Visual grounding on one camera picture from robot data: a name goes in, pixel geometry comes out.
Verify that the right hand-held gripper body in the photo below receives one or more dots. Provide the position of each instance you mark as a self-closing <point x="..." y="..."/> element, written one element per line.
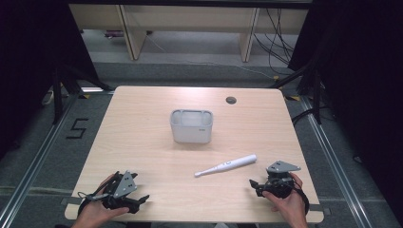
<point x="278" y="177"/>

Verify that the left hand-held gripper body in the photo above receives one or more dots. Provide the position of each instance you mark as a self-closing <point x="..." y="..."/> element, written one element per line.
<point x="124" y="186"/>

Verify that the white electric toothbrush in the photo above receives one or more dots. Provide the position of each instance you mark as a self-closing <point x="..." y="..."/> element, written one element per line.
<point x="228" y="165"/>

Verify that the white plastic container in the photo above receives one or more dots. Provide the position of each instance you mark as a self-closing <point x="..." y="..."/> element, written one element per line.
<point x="191" y="126"/>

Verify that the person's right hand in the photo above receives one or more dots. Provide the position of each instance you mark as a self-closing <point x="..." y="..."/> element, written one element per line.
<point x="290" y="205"/>

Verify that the person's left hand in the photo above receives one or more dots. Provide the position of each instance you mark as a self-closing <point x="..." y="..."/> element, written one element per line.
<point x="95" y="212"/>

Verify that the yellow black tape piece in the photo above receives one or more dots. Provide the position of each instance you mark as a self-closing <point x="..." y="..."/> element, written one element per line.
<point x="292" y="98"/>
<point x="84" y="96"/>

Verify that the black metal stand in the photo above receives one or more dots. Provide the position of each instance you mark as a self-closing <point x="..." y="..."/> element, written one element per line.
<point x="57" y="95"/>
<point x="316" y="95"/>

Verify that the black curtain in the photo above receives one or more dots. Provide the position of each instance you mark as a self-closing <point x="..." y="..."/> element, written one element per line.
<point x="28" y="63"/>
<point x="364" y="79"/>

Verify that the aluminium floor rail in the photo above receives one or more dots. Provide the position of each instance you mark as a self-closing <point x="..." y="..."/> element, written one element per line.
<point x="335" y="164"/>
<point x="34" y="164"/>

